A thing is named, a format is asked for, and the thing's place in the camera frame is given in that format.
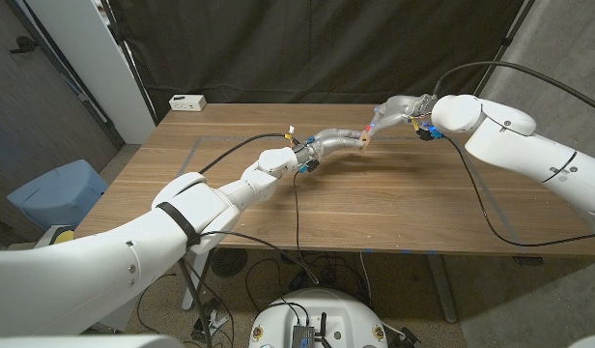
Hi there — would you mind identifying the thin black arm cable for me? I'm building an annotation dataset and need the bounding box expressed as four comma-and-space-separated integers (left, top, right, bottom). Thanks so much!
190, 168, 321, 285
441, 134, 595, 248

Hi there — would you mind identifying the tangle of black floor cables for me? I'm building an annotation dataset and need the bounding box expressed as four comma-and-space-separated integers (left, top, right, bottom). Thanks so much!
243, 248, 371, 310

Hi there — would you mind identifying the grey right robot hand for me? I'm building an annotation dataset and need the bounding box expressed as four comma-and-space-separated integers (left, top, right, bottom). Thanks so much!
365, 94, 439, 136

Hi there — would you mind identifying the white table leg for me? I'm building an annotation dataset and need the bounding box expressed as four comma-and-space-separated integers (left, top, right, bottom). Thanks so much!
425, 253, 459, 324
181, 248, 213, 311

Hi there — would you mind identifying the light blue bin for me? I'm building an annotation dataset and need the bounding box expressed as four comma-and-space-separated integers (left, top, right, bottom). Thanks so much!
6, 159, 110, 231

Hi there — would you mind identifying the black backdrop stand pole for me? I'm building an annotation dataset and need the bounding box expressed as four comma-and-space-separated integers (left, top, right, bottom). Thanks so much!
469, 0, 538, 104
99, 0, 159, 127

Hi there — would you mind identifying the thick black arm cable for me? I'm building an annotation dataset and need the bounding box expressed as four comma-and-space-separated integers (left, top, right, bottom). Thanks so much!
432, 60, 595, 116
198, 132, 292, 176

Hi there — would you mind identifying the black antenna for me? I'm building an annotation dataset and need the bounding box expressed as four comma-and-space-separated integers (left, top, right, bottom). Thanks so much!
316, 312, 330, 348

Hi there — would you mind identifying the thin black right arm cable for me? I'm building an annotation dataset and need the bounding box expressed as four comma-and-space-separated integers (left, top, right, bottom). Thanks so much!
441, 134, 595, 248

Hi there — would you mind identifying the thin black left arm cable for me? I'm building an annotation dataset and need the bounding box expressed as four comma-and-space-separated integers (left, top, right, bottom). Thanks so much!
190, 168, 321, 285

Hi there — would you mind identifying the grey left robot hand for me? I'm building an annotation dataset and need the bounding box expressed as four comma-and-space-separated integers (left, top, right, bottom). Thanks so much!
297, 128, 367, 170

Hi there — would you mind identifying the white panel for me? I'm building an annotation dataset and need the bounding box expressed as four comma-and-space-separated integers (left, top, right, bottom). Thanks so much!
24, 0, 156, 145

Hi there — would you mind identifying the grey tape outline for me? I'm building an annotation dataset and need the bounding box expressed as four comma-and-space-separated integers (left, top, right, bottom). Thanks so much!
179, 135, 528, 255

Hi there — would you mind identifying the black backdrop curtain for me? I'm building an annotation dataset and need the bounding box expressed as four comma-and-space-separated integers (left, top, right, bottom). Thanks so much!
106, 0, 538, 120

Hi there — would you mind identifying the grey electronics box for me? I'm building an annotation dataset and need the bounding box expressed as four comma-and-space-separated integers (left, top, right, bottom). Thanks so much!
291, 324, 317, 348

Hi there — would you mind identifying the white floor cable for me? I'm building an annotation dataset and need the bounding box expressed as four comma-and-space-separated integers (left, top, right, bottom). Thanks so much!
358, 250, 375, 305

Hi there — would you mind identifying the black round fan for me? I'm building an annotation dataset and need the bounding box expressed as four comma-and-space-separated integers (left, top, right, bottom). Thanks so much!
210, 247, 249, 278

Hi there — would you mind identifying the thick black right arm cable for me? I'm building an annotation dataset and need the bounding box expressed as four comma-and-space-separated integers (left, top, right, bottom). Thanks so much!
432, 60, 595, 116

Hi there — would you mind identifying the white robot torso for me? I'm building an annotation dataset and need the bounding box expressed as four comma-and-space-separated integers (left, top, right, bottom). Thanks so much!
248, 288, 389, 348

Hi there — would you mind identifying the white power strip box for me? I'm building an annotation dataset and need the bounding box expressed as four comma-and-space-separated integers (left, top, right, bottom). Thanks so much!
168, 94, 208, 113

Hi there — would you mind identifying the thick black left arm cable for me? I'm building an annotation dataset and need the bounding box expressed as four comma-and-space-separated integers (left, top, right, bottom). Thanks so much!
198, 132, 292, 176

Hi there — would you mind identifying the black door handle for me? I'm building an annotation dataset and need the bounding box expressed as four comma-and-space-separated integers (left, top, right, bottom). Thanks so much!
8, 35, 40, 54

